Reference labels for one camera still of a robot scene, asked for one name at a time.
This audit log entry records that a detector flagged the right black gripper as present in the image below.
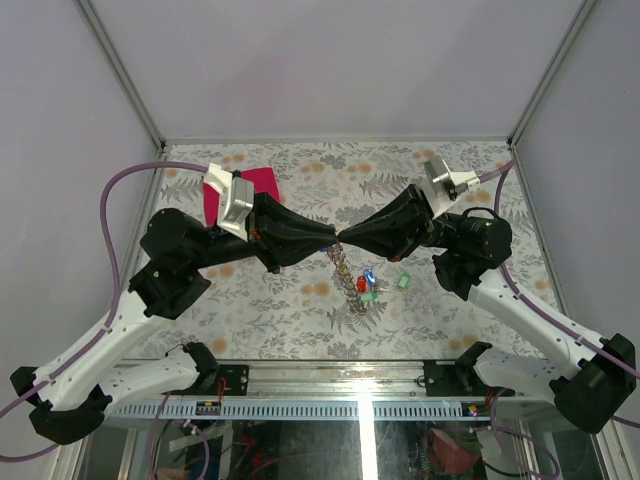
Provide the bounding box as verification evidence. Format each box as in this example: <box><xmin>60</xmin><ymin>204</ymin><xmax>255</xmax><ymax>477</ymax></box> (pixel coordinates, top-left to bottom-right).
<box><xmin>340</xmin><ymin>184</ymin><xmax>466</xmax><ymax>263</ymax></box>

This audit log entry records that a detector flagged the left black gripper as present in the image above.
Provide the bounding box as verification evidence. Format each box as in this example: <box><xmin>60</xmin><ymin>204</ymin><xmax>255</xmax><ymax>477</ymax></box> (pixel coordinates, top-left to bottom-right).
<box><xmin>189</xmin><ymin>190</ymin><xmax>340</xmax><ymax>274</ymax></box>

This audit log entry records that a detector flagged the green tag key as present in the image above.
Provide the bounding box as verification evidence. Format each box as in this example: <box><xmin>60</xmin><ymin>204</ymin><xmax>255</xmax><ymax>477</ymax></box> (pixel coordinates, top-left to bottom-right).
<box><xmin>397</xmin><ymin>272</ymin><xmax>411</xmax><ymax>290</ymax></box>
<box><xmin>360</xmin><ymin>290</ymin><xmax>386</xmax><ymax>304</ymax></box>

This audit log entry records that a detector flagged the blue tag key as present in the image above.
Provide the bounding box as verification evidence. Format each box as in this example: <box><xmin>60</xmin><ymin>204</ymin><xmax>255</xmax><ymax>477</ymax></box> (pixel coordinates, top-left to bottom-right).
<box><xmin>363</xmin><ymin>269</ymin><xmax>377</xmax><ymax>290</ymax></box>

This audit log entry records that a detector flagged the red tag key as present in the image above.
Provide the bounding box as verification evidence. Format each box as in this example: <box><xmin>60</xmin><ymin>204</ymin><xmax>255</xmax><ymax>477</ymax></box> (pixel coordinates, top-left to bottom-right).
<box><xmin>356</xmin><ymin>276</ymin><xmax>368</xmax><ymax>293</ymax></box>

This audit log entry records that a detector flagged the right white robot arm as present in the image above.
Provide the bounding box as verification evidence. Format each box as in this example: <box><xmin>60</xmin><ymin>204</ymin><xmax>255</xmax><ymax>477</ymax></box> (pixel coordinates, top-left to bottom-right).
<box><xmin>338</xmin><ymin>184</ymin><xmax>639</xmax><ymax>434</ymax></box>

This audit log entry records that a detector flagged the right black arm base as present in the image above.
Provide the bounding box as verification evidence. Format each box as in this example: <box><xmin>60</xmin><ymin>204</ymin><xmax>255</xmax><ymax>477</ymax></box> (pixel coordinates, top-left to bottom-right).
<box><xmin>420</xmin><ymin>341</ymin><xmax>521</xmax><ymax>398</ymax></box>

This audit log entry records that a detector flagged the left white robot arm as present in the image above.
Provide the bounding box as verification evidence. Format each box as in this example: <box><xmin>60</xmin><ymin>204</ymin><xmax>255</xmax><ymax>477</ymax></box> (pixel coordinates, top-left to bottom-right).
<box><xmin>10</xmin><ymin>193</ymin><xmax>337</xmax><ymax>445</ymax></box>

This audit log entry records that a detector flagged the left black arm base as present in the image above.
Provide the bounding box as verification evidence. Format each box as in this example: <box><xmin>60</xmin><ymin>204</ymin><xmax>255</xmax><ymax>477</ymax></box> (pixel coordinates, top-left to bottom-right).
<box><xmin>198</xmin><ymin>364</ymin><xmax>249</xmax><ymax>399</ymax></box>

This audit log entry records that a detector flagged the red cloth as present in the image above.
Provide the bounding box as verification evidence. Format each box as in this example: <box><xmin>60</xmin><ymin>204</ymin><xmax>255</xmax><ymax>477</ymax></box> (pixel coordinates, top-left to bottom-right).
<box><xmin>203</xmin><ymin>167</ymin><xmax>281</xmax><ymax>226</ymax></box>

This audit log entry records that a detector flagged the floral table mat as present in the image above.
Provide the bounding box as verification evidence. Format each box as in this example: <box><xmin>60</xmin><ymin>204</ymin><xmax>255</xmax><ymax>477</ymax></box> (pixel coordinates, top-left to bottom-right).
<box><xmin>131</xmin><ymin>141</ymin><xmax>536</xmax><ymax>360</ymax></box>

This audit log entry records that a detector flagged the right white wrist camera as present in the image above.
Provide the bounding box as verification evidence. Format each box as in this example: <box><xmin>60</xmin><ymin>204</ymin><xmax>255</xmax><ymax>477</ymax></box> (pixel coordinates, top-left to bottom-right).
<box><xmin>419</xmin><ymin>156</ymin><xmax>480</xmax><ymax>219</ymax></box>

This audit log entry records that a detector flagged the aluminium front rail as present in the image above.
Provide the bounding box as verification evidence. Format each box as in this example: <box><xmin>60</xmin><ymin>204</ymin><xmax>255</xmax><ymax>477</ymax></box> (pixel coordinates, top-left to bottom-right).
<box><xmin>109</xmin><ymin>359</ymin><xmax>614</xmax><ymax>421</ymax></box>

